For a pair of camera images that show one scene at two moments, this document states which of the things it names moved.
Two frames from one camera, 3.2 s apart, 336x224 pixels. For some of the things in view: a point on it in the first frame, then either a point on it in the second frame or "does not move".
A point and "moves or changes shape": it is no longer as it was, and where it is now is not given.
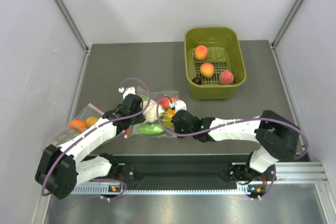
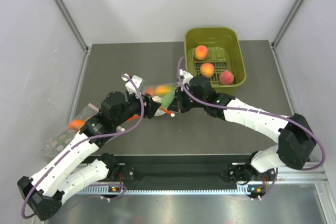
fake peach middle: x=207 y=70 does not move
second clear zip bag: x=90 y=114 does not move
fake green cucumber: x=150 y=129 -> x=167 y=98
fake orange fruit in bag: x=80 y=125 does not move
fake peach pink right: x=226 y=77 does not move
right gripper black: x=177 y=130 -> x=178 y=104
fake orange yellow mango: x=166 y=121 -> x=164 y=89
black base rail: x=178 y=171 does not move
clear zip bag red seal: x=158 y=108 moves or changes shape
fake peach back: x=200 y=52 does not move
